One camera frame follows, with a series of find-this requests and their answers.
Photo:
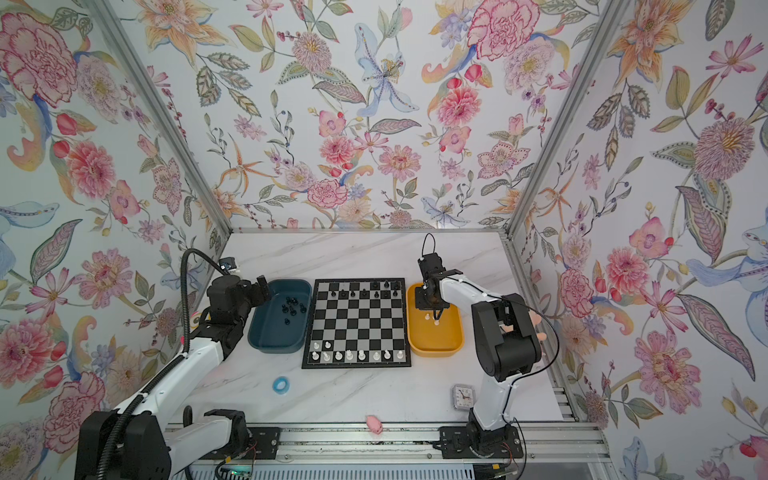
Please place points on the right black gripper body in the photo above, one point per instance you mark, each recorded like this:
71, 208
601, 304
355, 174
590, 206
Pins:
423, 300

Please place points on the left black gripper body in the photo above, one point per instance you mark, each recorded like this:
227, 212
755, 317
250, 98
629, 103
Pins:
250, 298

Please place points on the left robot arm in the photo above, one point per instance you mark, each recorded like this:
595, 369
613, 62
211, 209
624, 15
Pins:
131, 441

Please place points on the yellow plastic tray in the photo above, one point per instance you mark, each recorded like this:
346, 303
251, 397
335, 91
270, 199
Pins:
428, 335

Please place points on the teal plastic tray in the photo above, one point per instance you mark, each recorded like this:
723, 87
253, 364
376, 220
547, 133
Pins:
279, 326

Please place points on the black white chessboard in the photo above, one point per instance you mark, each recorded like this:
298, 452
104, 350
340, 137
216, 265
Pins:
363, 318

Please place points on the small white clock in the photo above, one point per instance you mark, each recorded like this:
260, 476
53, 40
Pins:
462, 397

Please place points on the pink plush doll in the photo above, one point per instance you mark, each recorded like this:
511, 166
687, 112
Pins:
536, 321

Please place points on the pink eraser toy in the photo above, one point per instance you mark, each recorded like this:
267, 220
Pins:
374, 425

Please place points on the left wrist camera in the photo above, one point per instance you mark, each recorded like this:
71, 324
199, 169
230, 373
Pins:
229, 264

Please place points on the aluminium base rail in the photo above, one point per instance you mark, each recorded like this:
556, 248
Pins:
415, 443

